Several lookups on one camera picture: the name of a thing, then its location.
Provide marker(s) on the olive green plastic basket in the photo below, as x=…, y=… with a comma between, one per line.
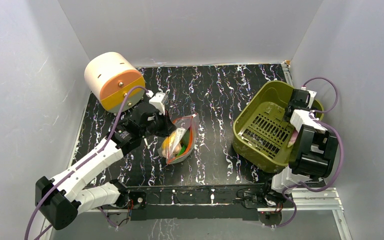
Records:
x=260, y=132

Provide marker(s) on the beige toy garlic bulb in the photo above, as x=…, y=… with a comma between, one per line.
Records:
x=177, y=149

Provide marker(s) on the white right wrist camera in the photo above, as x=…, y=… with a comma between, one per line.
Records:
x=311, y=98

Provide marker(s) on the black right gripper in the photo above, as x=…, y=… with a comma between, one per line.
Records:
x=293, y=108

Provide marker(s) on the white orange cylindrical drum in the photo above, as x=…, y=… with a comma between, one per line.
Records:
x=110, y=77

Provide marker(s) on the clear orange zip top bag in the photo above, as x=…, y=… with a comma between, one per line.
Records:
x=182, y=124

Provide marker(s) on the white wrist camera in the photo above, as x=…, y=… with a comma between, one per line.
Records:
x=158, y=100
x=311, y=98

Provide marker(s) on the purple toy eggplant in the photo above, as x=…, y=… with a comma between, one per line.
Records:
x=293, y=138

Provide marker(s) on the dark green toy avocado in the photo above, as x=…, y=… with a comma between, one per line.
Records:
x=187, y=139

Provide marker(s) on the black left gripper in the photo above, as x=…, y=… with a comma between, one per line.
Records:
x=168, y=126

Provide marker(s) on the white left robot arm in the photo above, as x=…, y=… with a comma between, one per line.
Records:
x=62, y=198

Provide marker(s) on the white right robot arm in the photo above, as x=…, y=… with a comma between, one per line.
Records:
x=313, y=148

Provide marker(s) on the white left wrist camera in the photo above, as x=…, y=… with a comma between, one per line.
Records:
x=158, y=100

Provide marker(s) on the yellow toy lemon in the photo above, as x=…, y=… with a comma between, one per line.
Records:
x=169, y=143

